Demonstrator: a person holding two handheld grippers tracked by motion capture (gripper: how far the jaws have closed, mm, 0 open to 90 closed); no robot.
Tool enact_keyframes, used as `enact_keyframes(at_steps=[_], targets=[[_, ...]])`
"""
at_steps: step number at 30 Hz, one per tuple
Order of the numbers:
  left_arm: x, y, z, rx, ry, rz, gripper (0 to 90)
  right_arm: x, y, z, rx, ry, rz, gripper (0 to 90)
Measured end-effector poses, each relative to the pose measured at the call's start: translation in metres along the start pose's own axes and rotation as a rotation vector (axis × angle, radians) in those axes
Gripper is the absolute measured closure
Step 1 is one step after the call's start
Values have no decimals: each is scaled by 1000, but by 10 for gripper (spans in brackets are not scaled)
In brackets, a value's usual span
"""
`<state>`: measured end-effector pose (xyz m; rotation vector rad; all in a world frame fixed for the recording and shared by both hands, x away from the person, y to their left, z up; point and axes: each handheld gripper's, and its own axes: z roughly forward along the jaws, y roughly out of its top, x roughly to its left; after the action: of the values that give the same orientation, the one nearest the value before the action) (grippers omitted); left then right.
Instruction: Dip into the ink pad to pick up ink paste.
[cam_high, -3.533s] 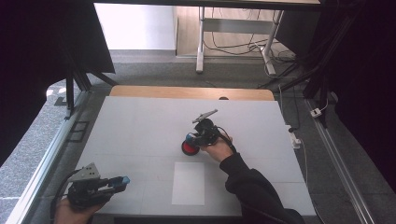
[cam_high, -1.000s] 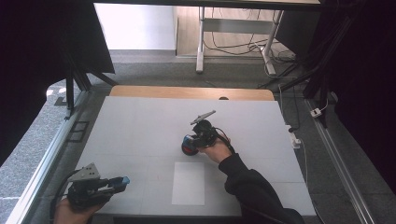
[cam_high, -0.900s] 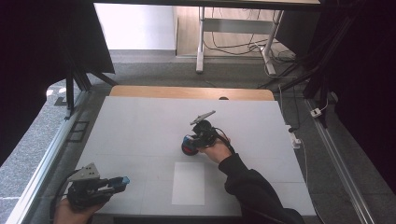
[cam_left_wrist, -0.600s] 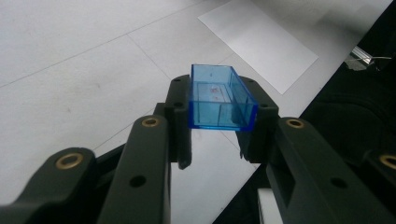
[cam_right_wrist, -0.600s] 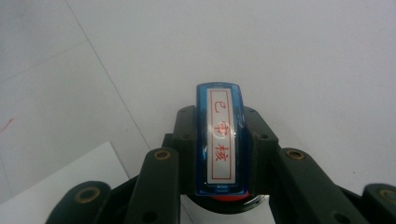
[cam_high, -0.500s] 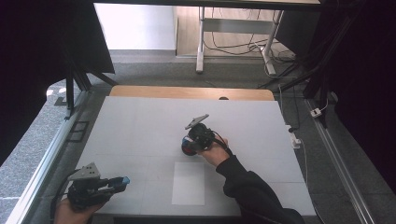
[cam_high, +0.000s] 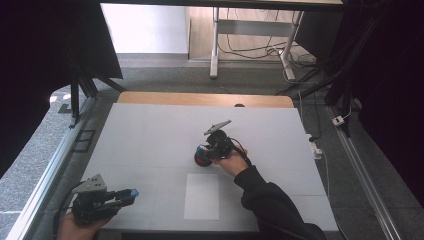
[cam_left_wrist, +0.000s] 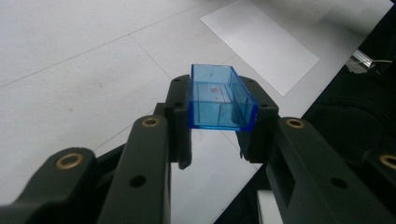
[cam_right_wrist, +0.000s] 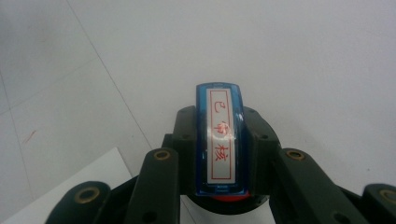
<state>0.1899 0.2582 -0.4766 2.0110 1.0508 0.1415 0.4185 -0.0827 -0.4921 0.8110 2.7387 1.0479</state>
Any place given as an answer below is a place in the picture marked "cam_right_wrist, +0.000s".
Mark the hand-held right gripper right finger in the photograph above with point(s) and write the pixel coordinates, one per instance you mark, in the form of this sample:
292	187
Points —
260	140

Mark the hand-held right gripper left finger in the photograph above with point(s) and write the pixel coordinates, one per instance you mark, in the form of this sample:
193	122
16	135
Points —
185	137

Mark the white paper sheet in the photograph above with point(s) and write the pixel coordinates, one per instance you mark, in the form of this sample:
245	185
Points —
93	174

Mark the blue rectangular stamp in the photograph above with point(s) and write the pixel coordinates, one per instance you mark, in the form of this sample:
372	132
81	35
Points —
221	140

